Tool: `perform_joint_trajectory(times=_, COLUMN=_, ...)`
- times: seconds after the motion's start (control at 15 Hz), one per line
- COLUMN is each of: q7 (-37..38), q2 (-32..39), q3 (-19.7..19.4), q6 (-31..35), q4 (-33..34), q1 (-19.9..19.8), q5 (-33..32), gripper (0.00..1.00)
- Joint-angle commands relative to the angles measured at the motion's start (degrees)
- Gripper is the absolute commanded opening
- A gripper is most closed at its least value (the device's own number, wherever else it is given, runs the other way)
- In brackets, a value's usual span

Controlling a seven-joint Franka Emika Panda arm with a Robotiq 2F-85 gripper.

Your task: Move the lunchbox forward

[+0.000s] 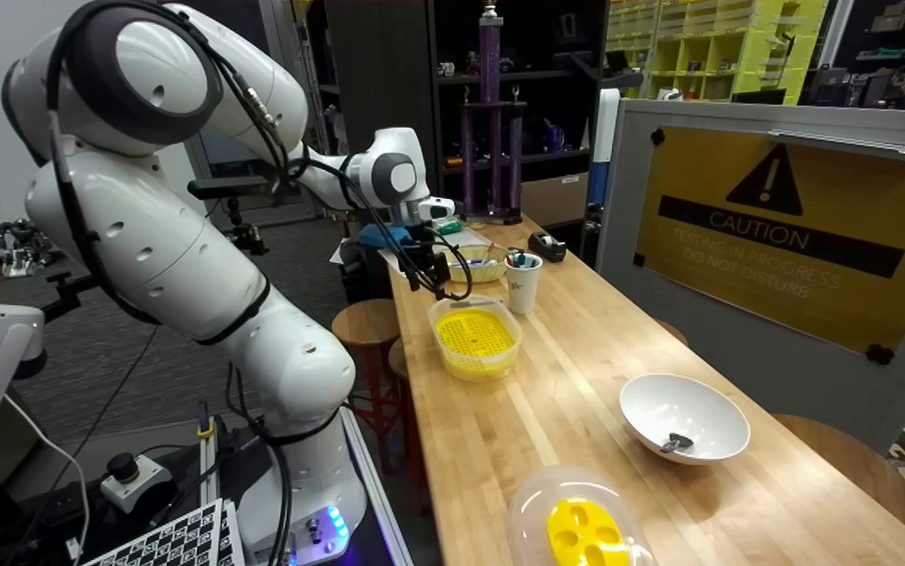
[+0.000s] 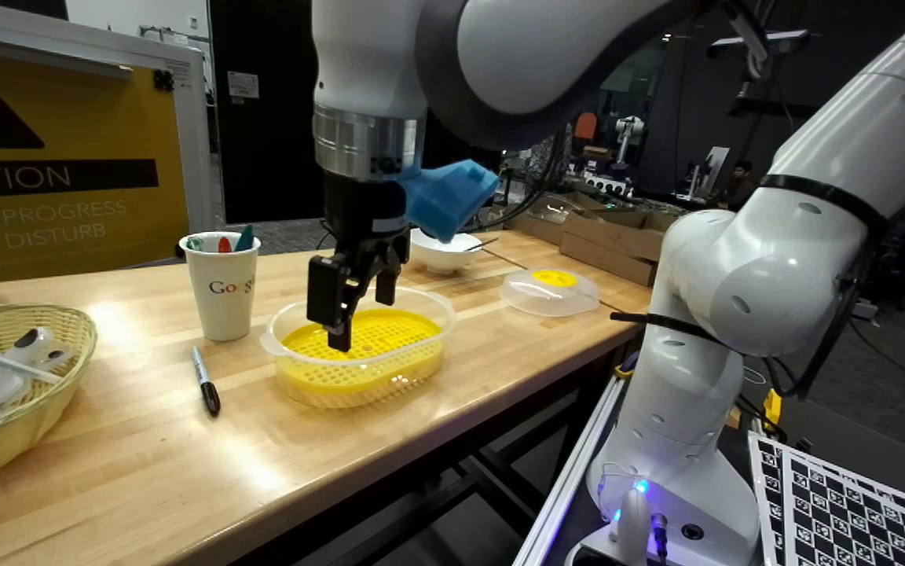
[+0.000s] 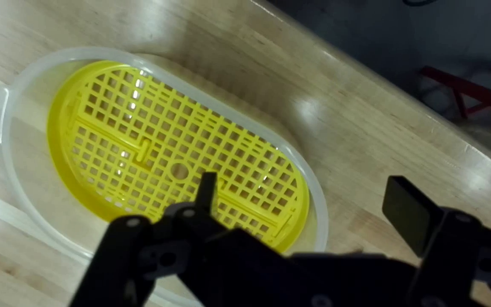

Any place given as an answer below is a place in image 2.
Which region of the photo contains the yellow caution sign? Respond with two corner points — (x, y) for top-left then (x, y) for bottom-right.
(0, 43), (191, 281)

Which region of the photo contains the clear bowl with yellow contents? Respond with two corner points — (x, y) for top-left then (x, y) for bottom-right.
(499, 265), (603, 320)

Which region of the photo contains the black marker pen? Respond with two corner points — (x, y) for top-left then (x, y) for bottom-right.
(190, 343), (227, 421)

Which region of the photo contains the white paper cup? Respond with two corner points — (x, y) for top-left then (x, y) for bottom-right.
(177, 228), (265, 345)

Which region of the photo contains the white robot stand rail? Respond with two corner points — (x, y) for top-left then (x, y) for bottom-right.
(512, 371), (628, 566)

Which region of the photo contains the wicker basket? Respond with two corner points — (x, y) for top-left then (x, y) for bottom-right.
(0, 303), (100, 491)

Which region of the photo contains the cardboard box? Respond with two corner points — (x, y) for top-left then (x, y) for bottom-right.
(510, 199), (675, 290)

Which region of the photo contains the clear lunchbox with yellow strainer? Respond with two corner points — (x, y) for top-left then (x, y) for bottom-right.
(257, 283), (460, 411)

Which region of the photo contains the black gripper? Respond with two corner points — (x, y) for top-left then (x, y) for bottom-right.
(306, 171), (416, 356)

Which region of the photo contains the white black capped object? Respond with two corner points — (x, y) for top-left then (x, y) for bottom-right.
(0, 324), (57, 411)

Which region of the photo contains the checkered calibration board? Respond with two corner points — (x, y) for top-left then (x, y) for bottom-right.
(745, 427), (905, 566)

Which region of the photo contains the white ceramic bowl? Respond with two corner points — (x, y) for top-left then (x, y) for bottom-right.
(408, 228), (484, 281)

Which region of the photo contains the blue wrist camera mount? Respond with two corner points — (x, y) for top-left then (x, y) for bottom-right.
(400, 157), (502, 246)

